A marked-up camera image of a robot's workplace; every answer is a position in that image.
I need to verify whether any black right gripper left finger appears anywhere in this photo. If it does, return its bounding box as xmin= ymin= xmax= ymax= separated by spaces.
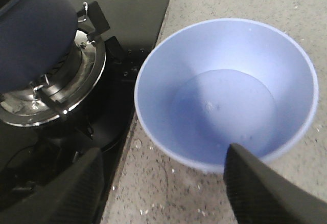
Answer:
xmin=1 ymin=148 xmax=104 ymax=223

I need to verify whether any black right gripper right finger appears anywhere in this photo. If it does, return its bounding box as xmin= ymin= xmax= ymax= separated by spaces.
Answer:
xmin=223 ymin=144 xmax=326 ymax=223

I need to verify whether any dark blue pot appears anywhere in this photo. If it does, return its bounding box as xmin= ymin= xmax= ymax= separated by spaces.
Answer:
xmin=1 ymin=0 xmax=77 ymax=93

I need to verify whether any light blue plastic bowl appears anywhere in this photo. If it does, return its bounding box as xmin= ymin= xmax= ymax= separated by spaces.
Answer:
xmin=134 ymin=18 xmax=319 ymax=173

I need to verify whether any black glass gas stove top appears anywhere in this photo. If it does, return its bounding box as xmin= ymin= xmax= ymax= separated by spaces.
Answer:
xmin=1 ymin=0 xmax=170 ymax=223

